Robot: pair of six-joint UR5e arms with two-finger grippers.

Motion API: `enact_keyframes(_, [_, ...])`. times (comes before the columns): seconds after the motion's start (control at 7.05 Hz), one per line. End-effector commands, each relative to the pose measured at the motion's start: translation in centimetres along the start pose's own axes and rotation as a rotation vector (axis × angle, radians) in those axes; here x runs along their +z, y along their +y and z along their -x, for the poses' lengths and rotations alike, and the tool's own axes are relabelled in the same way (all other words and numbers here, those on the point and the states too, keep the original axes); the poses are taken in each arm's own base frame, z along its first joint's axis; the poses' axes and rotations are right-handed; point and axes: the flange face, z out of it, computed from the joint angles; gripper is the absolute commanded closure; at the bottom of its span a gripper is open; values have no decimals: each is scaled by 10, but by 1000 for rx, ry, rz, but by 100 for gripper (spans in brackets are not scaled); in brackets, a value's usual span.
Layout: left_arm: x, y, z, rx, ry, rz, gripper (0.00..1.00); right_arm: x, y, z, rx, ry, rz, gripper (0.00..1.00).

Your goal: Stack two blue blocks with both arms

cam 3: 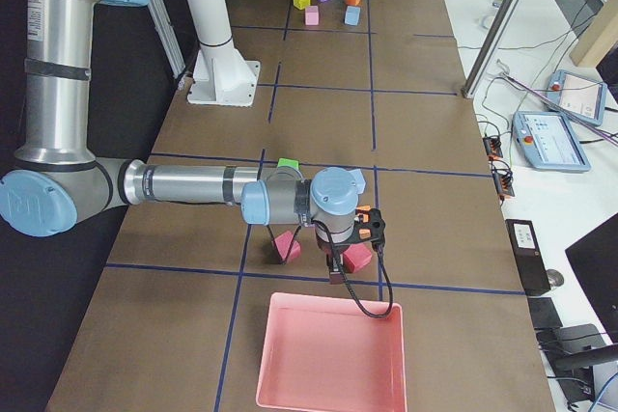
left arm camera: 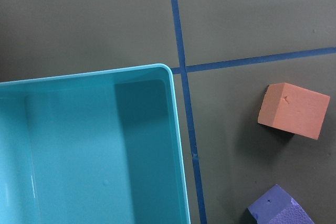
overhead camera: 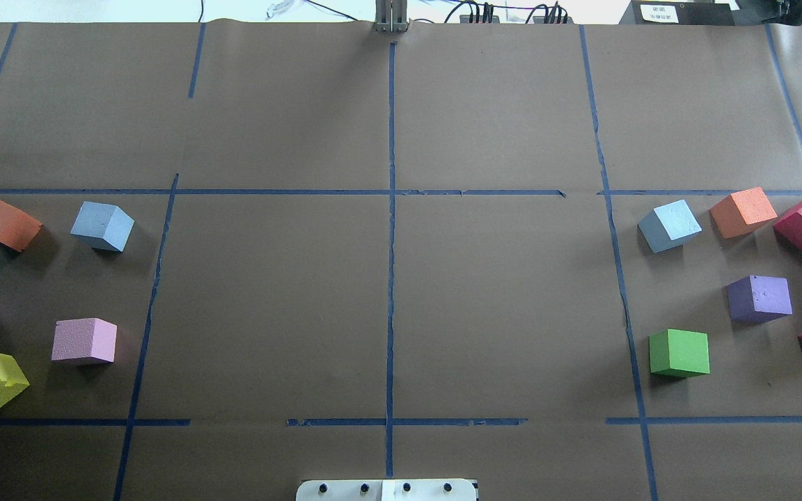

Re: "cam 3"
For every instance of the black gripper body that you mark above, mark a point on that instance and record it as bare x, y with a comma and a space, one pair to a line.
330, 252

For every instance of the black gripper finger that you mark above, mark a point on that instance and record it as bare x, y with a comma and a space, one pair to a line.
335, 278

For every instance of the light blue foam block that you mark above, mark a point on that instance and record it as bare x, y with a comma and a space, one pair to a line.
352, 15

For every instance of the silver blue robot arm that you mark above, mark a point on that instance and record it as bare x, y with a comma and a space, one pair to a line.
58, 182

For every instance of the dark red foam block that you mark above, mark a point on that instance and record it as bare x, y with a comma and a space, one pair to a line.
287, 247

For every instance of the pink plastic tray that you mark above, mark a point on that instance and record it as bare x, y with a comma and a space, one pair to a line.
323, 354

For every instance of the green foam block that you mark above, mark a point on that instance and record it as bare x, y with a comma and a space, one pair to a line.
287, 162

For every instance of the near orange black connector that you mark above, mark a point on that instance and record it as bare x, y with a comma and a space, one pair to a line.
503, 182

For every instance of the orange black connector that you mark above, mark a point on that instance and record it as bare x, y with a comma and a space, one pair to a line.
492, 145
503, 182

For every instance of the far orange black connector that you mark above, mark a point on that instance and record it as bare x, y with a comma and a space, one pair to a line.
492, 145

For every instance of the black power adapter box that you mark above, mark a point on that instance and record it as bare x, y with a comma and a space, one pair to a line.
527, 254

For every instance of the near teach pendant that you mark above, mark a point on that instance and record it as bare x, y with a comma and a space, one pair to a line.
548, 142

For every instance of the teach pendant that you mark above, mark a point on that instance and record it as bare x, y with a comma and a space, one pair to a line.
577, 94
548, 142

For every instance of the pink foam block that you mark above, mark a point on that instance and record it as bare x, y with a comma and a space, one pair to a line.
312, 16

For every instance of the black monitor stand base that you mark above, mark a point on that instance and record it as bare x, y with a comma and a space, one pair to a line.
560, 342

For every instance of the black monitor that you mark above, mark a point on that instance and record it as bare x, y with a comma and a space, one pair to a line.
593, 259

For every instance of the far teach pendant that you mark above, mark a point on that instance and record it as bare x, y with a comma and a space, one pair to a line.
577, 94

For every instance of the wooden board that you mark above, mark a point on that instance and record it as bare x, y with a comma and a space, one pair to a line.
598, 38

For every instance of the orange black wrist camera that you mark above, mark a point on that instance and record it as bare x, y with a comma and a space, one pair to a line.
368, 226

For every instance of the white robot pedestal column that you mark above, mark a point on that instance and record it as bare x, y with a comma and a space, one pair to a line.
221, 75

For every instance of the aluminium frame post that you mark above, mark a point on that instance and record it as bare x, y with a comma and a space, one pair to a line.
489, 47

